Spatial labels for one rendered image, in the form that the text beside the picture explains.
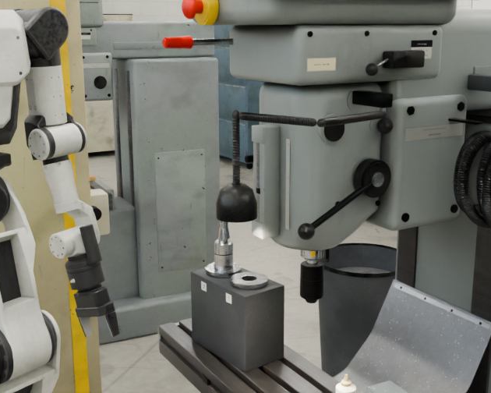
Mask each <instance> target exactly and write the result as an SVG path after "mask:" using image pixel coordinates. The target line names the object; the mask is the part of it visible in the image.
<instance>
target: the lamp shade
mask: <svg viewBox="0 0 491 393"><path fill-rule="evenodd" d="M216 217H217V219H218V220H219V221H225V222H234V223H239V222H247V221H253V220H255V219H256V218H257V202H256V197H255V194H254V192H253V189H252V188H250V187H249V186H247V185H246V184H245V183H241V182H240V183H238V184H234V183H233V182H232V183H229V184H227V185H226V186H224V187H223V188H221V189H220V192H219V194H218V198H217V202H216Z"/></svg>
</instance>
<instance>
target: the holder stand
mask: <svg viewBox="0 0 491 393"><path fill-rule="evenodd" d="M191 301H192V333H193V341H194V342H195V343H197V344H199V345H201V346H203V347H204V348H205V349H207V350H209V351H211V352H212V353H214V354H216V355H217V356H220V357H221V358H222V359H224V360H226V361H228V362H229V363H231V364H232V365H234V366H236V367H238V368H239V369H240V370H243V371H244V372H247V371H250V370H253V369H256V368H257V367H260V366H263V365H266V364H268V363H272V362H273V361H276V360H279V359H282V358H284V285H282V284H280V283H278V282H275V281H272V280H270V279H269V278H268V277H267V276H266V275H265V274H261V273H256V272H251V271H248V270H246V269H244V268H242V266H241V265H240V264H237V263H233V268H232V269H231V270H228V271H219V270H217V269H215V268H214V263H212V264H208V265H207V266H206V268H203V269H199V270H196V271H191Z"/></svg>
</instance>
